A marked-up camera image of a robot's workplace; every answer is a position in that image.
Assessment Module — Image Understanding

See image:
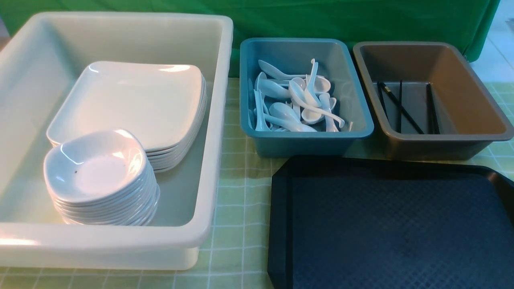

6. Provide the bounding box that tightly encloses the white bowl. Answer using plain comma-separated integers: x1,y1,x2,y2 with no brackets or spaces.
43,128,149,204

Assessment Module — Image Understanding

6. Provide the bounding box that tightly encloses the white spoon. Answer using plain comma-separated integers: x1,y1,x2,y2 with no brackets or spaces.
258,60,310,80
288,78,345,128
264,102,317,132
304,58,321,107

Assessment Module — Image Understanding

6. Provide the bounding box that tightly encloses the black chopstick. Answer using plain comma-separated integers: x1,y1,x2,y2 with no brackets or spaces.
377,81,389,120
397,80,403,133
380,82,424,134

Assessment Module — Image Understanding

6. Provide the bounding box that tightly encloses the white spoon front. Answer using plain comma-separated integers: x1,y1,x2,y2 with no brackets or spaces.
264,102,317,132

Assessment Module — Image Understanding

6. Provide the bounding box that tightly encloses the teal plastic bin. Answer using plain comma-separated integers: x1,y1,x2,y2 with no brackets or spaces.
239,38,374,158

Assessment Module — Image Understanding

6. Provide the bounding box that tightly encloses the stack of white square plates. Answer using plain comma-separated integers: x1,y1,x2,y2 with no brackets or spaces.
46,61,208,173

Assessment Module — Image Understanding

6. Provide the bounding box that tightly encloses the black serving tray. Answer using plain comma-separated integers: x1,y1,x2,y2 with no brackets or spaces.
267,156,514,289

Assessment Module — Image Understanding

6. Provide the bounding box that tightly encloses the green checked tablecloth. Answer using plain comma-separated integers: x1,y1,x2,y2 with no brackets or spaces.
0,77,514,289

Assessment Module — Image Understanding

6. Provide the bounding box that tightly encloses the large white plastic tub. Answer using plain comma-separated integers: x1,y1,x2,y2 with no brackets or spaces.
1,12,233,271

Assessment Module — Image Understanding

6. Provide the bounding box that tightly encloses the stack of white bowls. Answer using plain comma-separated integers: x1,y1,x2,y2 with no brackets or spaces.
51,168,161,226

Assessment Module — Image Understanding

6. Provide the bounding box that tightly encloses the brown plastic bin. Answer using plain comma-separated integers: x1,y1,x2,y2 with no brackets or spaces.
353,41,513,161

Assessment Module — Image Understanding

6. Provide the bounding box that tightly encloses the green backdrop cloth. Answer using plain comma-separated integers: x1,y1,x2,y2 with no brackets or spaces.
0,0,500,77

